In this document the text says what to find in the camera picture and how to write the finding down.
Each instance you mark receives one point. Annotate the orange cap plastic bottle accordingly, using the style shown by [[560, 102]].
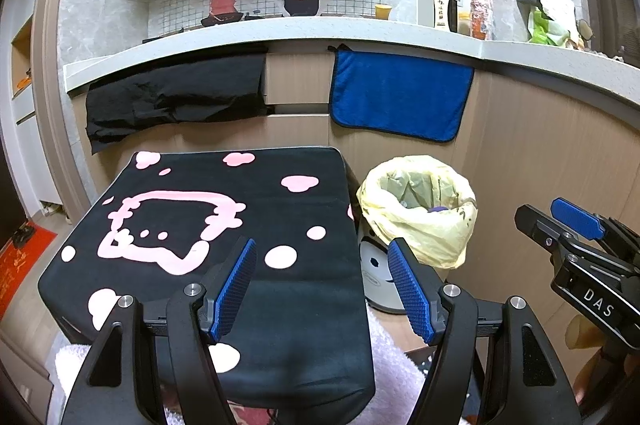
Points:
[[481, 12]]

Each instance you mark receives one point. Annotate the person's right hand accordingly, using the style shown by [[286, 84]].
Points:
[[580, 332]]

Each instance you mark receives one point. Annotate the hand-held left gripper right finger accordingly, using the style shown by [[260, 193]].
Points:
[[412, 295]]

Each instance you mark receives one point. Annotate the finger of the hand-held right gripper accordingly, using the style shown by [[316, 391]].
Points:
[[577, 217], [540, 227]]

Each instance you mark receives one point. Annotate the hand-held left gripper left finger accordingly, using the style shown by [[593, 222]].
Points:
[[235, 290]]

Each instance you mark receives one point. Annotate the black cloth with pink print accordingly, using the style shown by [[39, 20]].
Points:
[[310, 285]]

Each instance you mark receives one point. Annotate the small yellow lid jar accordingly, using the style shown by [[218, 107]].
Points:
[[465, 25]]

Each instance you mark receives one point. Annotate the white bin with face print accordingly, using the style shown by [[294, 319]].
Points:
[[380, 275]]

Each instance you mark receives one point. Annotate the green plastic bag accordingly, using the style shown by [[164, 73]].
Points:
[[540, 30]]

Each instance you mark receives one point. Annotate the white sauce bottle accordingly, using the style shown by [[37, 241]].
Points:
[[445, 7]]

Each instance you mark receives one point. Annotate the purple printed packet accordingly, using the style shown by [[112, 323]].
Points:
[[439, 208]]

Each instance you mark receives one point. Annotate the white plastic bag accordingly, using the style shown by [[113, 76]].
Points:
[[557, 5]]

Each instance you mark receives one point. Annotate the blue hanging towel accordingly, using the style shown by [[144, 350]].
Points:
[[400, 95]]

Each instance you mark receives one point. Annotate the black hanging cloth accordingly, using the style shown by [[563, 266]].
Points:
[[170, 100]]

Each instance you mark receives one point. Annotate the black cooktop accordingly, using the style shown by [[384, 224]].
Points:
[[220, 19]]

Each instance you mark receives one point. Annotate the white kitchen countertop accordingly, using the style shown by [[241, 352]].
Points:
[[350, 32]]

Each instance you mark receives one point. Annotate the yellow plastic bin bag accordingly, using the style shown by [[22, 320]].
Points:
[[425, 235]]

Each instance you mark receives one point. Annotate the yellow cup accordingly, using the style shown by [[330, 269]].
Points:
[[383, 12]]

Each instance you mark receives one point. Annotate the white fluffy blanket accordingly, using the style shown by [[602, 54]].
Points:
[[395, 355]]

